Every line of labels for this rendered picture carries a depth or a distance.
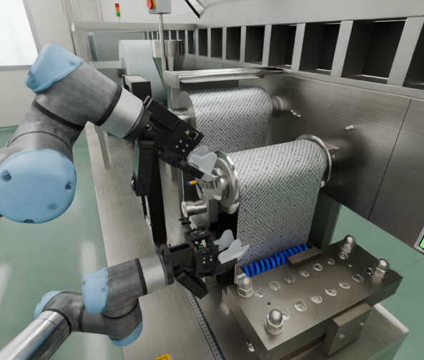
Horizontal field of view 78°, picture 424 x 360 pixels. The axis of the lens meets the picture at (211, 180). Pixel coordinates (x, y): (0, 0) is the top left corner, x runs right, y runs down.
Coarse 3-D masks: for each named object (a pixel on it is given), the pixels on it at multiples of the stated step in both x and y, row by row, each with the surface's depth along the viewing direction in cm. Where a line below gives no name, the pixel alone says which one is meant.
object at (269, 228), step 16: (256, 208) 60; (272, 208) 62; (288, 208) 65; (304, 208) 68; (240, 224) 60; (256, 224) 62; (272, 224) 65; (288, 224) 68; (304, 224) 71; (240, 240) 62; (256, 240) 65; (272, 240) 68; (288, 240) 71; (304, 240) 74; (256, 256) 68; (272, 256) 71
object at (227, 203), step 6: (216, 162) 60; (222, 162) 57; (324, 162) 65; (222, 168) 58; (228, 168) 56; (324, 168) 65; (228, 174) 56; (228, 180) 56; (234, 186) 55; (234, 192) 55; (228, 198) 58; (234, 198) 56; (222, 204) 62; (228, 204) 59
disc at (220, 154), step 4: (216, 152) 60; (220, 152) 58; (224, 152) 57; (220, 156) 58; (224, 156) 57; (228, 156) 56; (224, 160) 57; (228, 160) 55; (228, 164) 56; (232, 164) 54; (232, 168) 54; (232, 172) 54; (236, 172) 54; (232, 176) 55; (236, 176) 54; (236, 180) 54; (236, 184) 54; (236, 188) 54; (236, 192) 55; (236, 196) 55; (236, 200) 56; (220, 204) 64; (232, 204) 58; (236, 204) 56; (224, 208) 62; (228, 208) 60; (232, 208) 58; (236, 208) 56; (228, 212) 61; (232, 212) 58
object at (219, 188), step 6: (216, 168) 59; (216, 174) 57; (222, 174) 57; (216, 180) 58; (222, 180) 56; (210, 186) 62; (216, 186) 59; (222, 186) 56; (228, 186) 57; (216, 192) 60; (222, 192) 57; (228, 192) 57; (216, 198) 60; (222, 198) 58
